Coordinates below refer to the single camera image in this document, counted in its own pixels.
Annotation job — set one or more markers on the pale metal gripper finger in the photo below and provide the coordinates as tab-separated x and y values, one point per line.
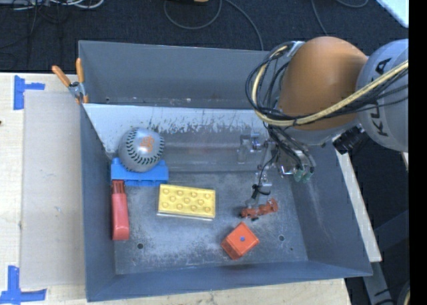
252	201
265	183

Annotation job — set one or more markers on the red-brown toy train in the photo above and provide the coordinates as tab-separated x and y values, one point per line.
263	209

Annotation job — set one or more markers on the orange cube with blue dot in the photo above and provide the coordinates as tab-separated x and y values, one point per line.
238	242

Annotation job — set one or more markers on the grey metal bin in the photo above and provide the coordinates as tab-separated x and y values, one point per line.
200	240

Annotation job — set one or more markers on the yellow studded flat block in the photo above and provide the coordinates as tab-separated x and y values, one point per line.
187	202

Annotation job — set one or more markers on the blue studded toy block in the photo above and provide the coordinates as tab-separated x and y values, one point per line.
146	177

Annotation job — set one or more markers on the grey baseball with orange print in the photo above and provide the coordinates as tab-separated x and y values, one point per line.
140	151

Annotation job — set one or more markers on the pale wood flat board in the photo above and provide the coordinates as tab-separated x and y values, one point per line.
50	190

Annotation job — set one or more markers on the black cylinder on white bracket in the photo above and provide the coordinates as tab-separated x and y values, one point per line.
348	140

